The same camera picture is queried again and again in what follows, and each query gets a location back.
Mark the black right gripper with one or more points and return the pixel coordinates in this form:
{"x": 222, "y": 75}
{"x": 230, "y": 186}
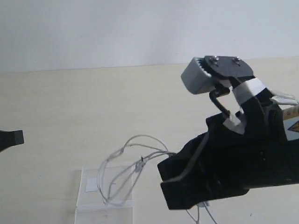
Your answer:
{"x": 227, "y": 163}

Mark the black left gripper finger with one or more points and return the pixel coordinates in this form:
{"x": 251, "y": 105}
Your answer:
{"x": 6, "y": 143}

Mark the white wired earphones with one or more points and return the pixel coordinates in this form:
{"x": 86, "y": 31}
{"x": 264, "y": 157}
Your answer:
{"x": 121, "y": 186}

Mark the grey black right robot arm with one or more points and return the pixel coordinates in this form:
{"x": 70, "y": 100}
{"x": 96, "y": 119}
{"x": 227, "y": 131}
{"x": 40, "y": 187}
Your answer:
{"x": 222, "y": 164}

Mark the clear plastic box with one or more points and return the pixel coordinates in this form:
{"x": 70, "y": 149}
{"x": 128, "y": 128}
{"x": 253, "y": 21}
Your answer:
{"x": 90, "y": 208}

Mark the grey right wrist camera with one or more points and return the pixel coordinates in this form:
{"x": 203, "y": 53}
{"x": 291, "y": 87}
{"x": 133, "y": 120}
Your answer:
{"x": 196, "y": 80}

